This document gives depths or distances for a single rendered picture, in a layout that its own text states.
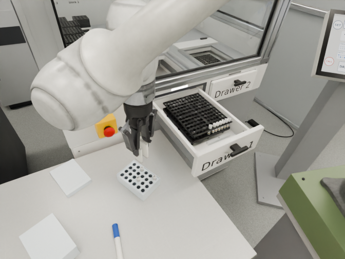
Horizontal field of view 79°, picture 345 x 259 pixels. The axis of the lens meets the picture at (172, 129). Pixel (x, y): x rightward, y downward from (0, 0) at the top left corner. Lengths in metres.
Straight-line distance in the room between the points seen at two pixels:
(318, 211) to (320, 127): 0.89
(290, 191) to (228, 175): 1.04
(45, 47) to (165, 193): 0.55
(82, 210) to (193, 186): 0.36
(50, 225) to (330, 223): 0.75
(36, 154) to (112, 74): 1.84
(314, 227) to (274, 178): 1.15
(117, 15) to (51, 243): 0.55
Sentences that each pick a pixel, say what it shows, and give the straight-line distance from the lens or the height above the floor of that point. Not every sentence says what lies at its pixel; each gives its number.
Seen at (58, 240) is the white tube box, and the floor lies 0.81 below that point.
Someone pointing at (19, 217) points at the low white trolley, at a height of 0.76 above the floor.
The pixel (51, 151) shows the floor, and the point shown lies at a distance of 2.07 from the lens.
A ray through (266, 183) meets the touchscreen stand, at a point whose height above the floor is 0.04.
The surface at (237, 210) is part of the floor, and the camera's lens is 1.66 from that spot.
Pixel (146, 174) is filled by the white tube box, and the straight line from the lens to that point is 0.76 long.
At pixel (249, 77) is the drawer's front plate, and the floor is 0.90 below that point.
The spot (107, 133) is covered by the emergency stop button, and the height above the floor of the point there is 0.88.
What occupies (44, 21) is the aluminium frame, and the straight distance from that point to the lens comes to 0.65.
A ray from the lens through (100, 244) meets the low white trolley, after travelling 0.69.
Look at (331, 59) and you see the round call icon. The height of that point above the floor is 1.02.
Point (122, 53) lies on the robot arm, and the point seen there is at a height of 1.29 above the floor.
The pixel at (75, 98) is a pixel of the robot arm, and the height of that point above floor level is 1.24.
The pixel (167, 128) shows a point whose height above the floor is 0.86.
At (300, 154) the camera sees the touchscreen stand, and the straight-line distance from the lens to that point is 1.71.
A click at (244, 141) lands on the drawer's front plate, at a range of 0.76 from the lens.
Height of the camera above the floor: 1.40
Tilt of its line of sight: 42 degrees down
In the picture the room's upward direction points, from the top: 4 degrees clockwise
